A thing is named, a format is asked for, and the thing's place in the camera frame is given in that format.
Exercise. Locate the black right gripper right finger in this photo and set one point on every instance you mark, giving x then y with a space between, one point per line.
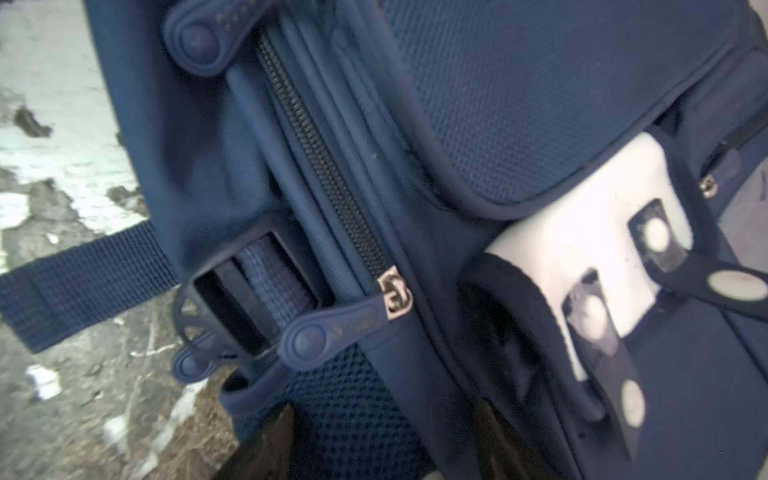
502 452

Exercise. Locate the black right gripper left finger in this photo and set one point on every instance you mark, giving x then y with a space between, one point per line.
266 453

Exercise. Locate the navy blue student backpack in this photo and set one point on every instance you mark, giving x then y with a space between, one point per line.
380 211

